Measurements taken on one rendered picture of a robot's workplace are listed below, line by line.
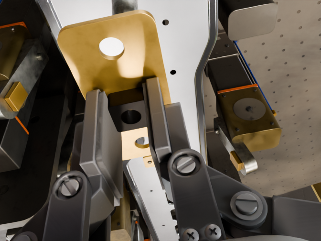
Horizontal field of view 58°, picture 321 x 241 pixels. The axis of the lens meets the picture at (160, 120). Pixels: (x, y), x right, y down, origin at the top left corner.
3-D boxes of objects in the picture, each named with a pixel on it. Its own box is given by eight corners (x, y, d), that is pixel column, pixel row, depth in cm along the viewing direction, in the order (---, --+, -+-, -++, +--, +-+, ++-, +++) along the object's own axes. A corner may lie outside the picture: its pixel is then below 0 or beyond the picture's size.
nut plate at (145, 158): (182, 149, 59) (183, 154, 59) (184, 159, 62) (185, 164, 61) (142, 156, 60) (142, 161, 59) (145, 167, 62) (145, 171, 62)
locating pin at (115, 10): (138, 5, 38) (142, 31, 34) (115, 10, 39) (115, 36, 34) (133, -19, 36) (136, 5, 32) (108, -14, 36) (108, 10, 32)
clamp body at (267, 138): (238, 46, 79) (292, 145, 55) (195, 54, 79) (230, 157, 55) (239, 24, 74) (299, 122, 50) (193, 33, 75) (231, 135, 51)
